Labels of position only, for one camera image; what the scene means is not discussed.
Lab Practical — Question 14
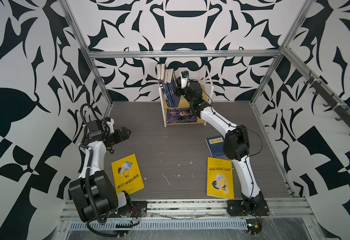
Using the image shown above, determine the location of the thick blue book yellow label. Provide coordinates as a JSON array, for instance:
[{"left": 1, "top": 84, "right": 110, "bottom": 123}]
[{"left": 163, "top": 67, "right": 173, "bottom": 108}]

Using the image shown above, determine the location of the purple portrait book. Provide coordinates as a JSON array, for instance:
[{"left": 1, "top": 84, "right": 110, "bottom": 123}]
[
  {"left": 167, "top": 108, "right": 197, "bottom": 124},
  {"left": 158, "top": 64, "right": 171, "bottom": 107}
]

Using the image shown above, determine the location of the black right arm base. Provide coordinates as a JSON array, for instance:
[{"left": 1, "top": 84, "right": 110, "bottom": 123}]
[{"left": 226, "top": 198, "right": 269, "bottom": 217}]

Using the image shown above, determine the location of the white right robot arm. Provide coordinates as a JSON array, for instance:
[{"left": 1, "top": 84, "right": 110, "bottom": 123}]
[{"left": 175, "top": 79, "right": 264, "bottom": 204}]

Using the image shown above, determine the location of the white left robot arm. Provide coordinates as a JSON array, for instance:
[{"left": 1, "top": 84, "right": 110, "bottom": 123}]
[{"left": 69, "top": 117, "right": 133, "bottom": 225}]

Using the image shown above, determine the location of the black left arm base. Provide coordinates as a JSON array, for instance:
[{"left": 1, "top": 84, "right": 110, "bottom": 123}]
[{"left": 109, "top": 201, "right": 148, "bottom": 218}]

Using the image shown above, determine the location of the wooden white-framed bookshelf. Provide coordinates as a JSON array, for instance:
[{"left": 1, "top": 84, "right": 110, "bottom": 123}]
[{"left": 156, "top": 64, "right": 214, "bottom": 127}]

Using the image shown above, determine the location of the black standing book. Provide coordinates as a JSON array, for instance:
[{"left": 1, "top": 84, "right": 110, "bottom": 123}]
[{"left": 156, "top": 64, "right": 165, "bottom": 96}]

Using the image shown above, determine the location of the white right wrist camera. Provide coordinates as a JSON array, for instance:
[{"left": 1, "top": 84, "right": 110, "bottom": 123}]
[{"left": 180, "top": 71, "right": 189, "bottom": 89}]

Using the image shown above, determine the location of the grey wall hook rail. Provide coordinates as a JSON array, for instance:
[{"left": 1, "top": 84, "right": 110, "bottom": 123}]
[{"left": 304, "top": 71, "right": 350, "bottom": 136}]

